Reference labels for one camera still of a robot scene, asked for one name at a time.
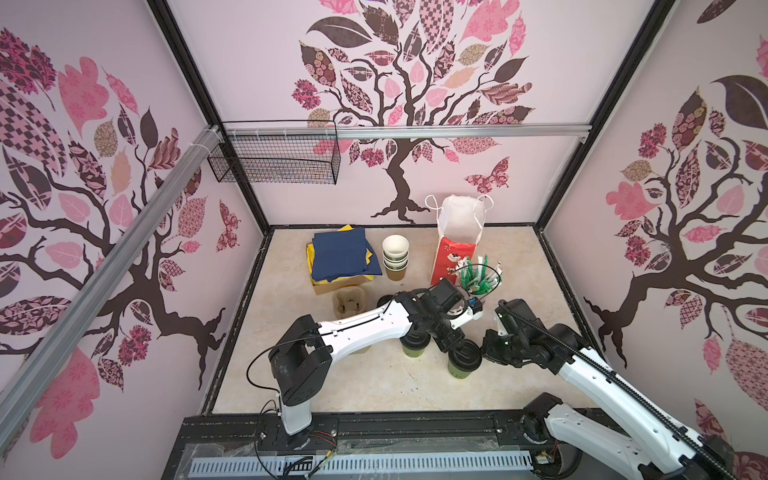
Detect green paper coffee cup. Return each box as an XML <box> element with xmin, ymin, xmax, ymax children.
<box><xmin>402</xmin><ymin>344</ymin><xmax>427</xmax><ymax>358</ymax></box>

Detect black cup lid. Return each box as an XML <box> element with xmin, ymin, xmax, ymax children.
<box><xmin>400</xmin><ymin>331</ymin><xmax>431</xmax><ymax>346</ymax></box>
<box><xmin>448</xmin><ymin>340</ymin><xmax>482</xmax><ymax>365</ymax></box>

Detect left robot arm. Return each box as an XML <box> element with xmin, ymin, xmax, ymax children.
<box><xmin>268</xmin><ymin>279</ymin><xmax>483</xmax><ymax>437</ymax></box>

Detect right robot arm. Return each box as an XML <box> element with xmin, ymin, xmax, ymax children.
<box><xmin>482</xmin><ymin>299</ymin><xmax>735</xmax><ymax>479</ymax></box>

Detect stack of black lids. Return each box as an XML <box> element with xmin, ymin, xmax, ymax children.
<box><xmin>376</xmin><ymin>295</ymin><xmax>394</xmax><ymax>307</ymax></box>

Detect green white straw packets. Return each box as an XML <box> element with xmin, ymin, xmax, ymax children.
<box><xmin>454</xmin><ymin>255</ymin><xmax>503</xmax><ymax>297</ymax></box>

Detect stack of paper cups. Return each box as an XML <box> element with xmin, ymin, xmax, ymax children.
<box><xmin>382</xmin><ymin>234</ymin><xmax>410</xmax><ymax>281</ymax></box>

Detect cardboard napkin box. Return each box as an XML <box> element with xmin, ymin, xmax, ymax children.
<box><xmin>311</xmin><ymin>275</ymin><xmax>376</xmax><ymax>295</ymax></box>

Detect pulp cup carrier tray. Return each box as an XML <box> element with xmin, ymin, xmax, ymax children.
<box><xmin>332</xmin><ymin>286</ymin><xmax>368</xmax><ymax>319</ymax></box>

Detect red white paper bag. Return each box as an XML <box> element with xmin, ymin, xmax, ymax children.
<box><xmin>425</xmin><ymin>194</ymin><xmax>495</xmax><ymax>285</ymax></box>

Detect yellow napkins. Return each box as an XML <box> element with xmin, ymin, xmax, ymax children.
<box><xmin>305</xmin><ymin>224</ymin><xmax>376</xmax><ymax>284</ymax></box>

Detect white cable duct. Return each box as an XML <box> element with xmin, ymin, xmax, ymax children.
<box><xmin>187</xmin><ymin>451</ymin><xmax>533</xmax><ymax>479</ymax></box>

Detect black wire basket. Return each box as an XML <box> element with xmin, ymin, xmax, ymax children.
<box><xmin>208</xmin><ymin>120</ymin><xmax>341</xmax><ymax>185</ymax></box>

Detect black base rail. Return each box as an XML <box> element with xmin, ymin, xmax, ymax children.
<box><xmin>161</xmin><ymin>407</ymin><xmax>679</xmax><ymax>480</ymax></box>

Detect aluminium frame bar back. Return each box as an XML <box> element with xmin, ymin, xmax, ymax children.
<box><xmin>224</xmin><ymin>122</ymin><xmax>592</xmax><ymax>140</ymax></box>

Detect aluminium frame bar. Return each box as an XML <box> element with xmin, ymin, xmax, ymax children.
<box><xmin>224</xmin><ymin>122</ymin><xmax>592</xmax><ymax>140</ymax></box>
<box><xmin>1</xmin><ymin>125</ymin><xmax>223</xmax><ymax>448</ymax></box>

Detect aluminium frame bar left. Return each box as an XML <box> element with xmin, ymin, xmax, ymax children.
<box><xmin>1</xmin><ymin>125</ymin><xmax>223</xmax><ymax>448</ymax></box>

